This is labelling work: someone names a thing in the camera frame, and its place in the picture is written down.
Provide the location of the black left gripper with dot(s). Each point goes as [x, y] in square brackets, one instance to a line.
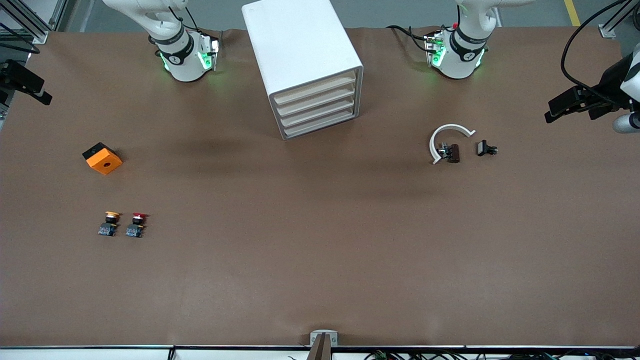
[606, 85]

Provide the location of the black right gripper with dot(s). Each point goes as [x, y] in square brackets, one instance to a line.
[11, 76]

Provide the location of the white plastic drawer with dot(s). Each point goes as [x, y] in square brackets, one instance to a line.
[315, 89]
[318, 111]
[316, 100]
[320, 122]

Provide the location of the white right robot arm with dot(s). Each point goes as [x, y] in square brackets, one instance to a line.
[182, 67]

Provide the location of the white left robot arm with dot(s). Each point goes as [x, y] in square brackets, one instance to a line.
[457, 62]

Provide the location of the orange black button box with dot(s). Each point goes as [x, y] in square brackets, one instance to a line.
[104, 161]

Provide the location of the yellow push button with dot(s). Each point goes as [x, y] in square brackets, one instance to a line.
[108, 229]

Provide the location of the red push button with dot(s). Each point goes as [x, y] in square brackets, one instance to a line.
[135, 230]

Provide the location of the white drawer cabinet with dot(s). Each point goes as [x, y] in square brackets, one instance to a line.
[300, 45]

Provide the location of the small black clip part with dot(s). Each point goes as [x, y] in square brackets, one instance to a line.
[482, 148]

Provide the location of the white curved pipe clamp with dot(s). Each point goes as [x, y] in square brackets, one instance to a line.
[452, 127]

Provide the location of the small brown black connector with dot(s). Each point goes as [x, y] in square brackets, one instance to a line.
[453, 152]

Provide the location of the brown table cover sheet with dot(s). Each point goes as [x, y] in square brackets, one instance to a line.
[320, 260]

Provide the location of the aluminium frame profile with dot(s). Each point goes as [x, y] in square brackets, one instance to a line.
[607, 31]
[40, 36]

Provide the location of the grey metal bracket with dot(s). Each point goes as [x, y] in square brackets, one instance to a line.
[332, 340]

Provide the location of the camera mast pole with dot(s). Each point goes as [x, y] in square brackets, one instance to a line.
[320, 350]

